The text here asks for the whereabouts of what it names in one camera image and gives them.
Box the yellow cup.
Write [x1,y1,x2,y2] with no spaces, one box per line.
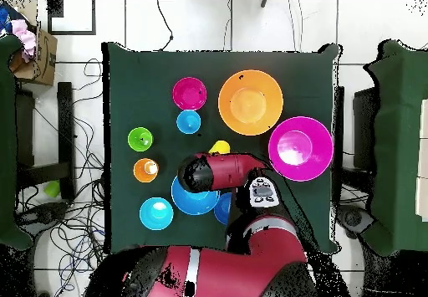
[207,140,232,155]

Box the large orange bowl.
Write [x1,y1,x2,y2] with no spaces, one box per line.
[217,69,284,136]

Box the blue cup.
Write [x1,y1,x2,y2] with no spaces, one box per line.
[176,109,202,135]

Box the medium blue bowl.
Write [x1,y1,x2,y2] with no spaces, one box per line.
[171,175,222,217]

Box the small dark blue bowl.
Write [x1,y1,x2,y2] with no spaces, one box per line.
[213,192,232,226]

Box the small crimson bowl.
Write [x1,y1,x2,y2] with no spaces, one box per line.
[171,76,208,111]

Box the orange cup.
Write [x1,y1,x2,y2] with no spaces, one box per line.
[132,157,161,184]

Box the green cup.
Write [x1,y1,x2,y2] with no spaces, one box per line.
[127,126,155,153]

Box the small light blue bowl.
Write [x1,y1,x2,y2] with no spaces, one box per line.
[139,197,175,232]

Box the large magenta bowl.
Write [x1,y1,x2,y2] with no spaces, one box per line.
[267,115,334,182]

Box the dark green table cloth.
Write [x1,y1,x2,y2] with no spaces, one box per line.
[101,41,342,255]

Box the dark grey stand base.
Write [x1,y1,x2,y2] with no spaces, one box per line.
[335,204,375,241]

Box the small green plastic object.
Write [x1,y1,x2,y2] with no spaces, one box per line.
[43,180,61,198]

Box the black stand base with knob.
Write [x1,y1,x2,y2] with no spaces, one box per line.
[15,202,69,236]

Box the cardboard box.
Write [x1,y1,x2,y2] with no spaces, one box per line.
[8,25,59,87]

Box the white box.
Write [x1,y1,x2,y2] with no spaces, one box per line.
[415,98,428,223]

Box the pink cloth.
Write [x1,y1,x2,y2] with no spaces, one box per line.
[11,18,37,64]

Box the black cable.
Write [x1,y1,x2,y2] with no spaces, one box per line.
[155,0,174,52]

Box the tangle of black cables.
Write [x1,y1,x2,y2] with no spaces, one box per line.
[16,57,111,297]

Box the black square frame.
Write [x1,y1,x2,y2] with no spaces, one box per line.
[47,0,97,36]

